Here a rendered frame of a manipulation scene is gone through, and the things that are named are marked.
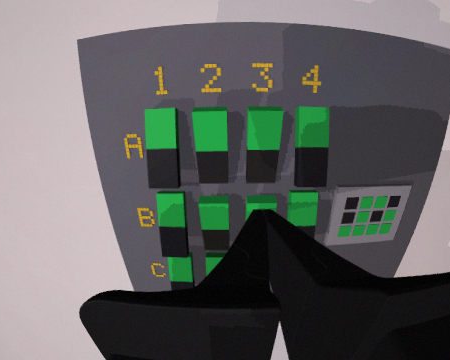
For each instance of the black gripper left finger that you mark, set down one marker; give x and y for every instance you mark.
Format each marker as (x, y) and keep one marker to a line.
(230, 315)

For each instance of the dark grey switch panel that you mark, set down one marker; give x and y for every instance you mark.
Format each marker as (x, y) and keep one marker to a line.
(195, 125)

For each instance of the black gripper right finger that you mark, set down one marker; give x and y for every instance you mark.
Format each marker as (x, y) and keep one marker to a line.
(333, 310)

